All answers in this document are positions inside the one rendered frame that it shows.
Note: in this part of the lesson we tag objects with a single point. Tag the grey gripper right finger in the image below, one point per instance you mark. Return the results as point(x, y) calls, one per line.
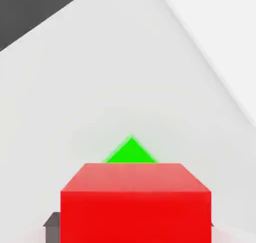
point(213, 235)

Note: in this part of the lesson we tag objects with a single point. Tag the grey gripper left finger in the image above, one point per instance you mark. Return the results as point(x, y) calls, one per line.
point(52, 229)

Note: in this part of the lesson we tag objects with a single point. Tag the small red cube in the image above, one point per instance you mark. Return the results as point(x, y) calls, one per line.
point(136, 211)

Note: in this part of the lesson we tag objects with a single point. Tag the small green cube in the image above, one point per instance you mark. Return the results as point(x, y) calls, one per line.
point(131, 152)

